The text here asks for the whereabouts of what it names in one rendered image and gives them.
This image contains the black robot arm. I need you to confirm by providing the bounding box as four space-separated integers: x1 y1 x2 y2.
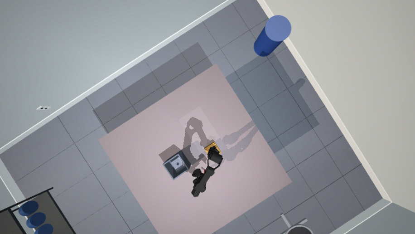
191 146 223 197

